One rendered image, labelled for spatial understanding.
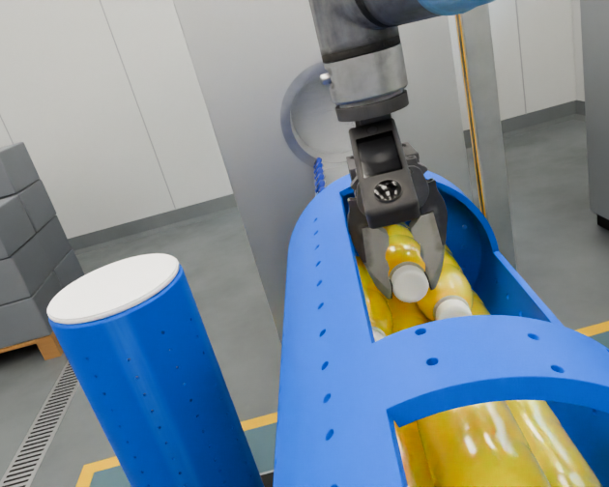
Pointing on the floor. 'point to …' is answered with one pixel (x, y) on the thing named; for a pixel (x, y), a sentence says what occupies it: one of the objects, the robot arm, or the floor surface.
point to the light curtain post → (485, 125)
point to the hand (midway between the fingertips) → (410, 286)
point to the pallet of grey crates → (18, 255)
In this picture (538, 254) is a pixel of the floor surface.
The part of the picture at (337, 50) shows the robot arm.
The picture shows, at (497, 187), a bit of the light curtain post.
